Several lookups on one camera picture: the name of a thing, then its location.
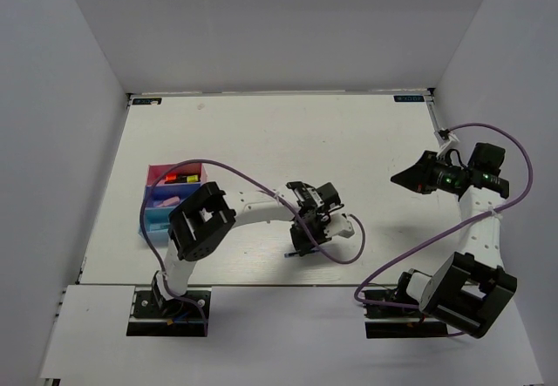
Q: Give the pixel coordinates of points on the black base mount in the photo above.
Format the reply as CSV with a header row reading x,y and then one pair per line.
x,y
381,322
171,319

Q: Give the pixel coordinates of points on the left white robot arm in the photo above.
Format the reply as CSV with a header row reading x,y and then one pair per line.
x,y
199,224

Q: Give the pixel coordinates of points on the yellow cap black highlighter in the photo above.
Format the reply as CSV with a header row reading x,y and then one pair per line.
x,y
192,178

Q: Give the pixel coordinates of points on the table corner label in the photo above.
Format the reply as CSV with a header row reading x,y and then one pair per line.
x,y
146,101
407,98

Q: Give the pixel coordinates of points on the right table corner label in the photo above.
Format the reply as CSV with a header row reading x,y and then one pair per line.
x,y
407,98

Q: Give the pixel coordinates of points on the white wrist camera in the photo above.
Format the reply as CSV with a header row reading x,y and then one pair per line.
x,y
447,141
339,225

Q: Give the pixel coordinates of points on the pink eraser stick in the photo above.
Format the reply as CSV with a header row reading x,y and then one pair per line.
x,y
172,200

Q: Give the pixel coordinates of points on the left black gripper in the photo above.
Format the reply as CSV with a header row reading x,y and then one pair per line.
x,y
301,245

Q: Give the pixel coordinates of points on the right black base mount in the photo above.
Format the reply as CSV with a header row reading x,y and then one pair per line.
x,y
381,322

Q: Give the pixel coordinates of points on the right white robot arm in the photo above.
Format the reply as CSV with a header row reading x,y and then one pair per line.
x,y
471,289

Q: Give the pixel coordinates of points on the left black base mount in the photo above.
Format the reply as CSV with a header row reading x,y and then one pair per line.
x,y
171,319

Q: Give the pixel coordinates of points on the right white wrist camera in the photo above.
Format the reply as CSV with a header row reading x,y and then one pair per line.
x,y
447,141

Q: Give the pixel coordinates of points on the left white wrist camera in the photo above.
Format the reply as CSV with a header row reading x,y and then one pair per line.
x,y
339,225

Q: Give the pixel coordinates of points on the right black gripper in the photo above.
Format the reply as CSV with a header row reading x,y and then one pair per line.
x,y
418,178

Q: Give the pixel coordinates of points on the left table corner label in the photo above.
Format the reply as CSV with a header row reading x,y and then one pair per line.
x,y
146,101

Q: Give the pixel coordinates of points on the purple ink pen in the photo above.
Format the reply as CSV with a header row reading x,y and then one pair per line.
x,y
158,227

